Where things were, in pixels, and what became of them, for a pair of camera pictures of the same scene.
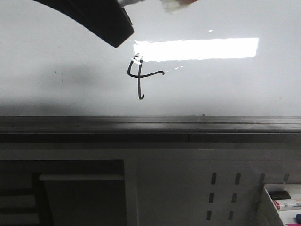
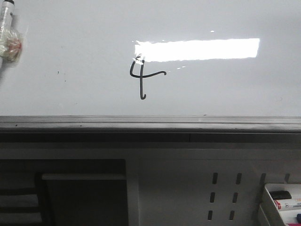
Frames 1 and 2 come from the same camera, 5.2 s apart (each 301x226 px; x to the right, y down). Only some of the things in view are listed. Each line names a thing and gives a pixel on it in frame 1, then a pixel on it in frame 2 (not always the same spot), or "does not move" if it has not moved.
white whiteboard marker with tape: (170, 6) → (11, 42)
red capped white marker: (281, 206) does not move
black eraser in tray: (276, 195) does not move
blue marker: (298, 218) does not move
